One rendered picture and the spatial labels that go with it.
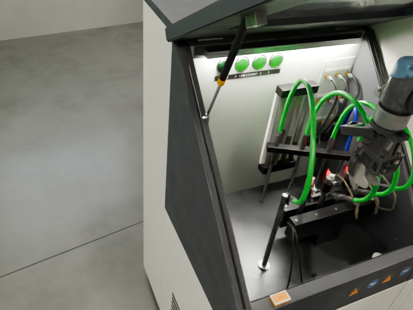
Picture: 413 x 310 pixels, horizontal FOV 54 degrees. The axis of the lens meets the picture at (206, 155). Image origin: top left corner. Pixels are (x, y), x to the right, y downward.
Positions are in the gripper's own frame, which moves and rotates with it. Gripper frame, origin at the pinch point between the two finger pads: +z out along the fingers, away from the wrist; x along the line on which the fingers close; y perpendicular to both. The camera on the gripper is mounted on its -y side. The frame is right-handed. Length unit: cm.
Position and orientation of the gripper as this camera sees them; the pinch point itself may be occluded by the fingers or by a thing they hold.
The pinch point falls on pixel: (354, 181)
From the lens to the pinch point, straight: 113.2
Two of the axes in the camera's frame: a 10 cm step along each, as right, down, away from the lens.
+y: 4.0, 6.0, -6.9
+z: -0.9, 7.8, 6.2
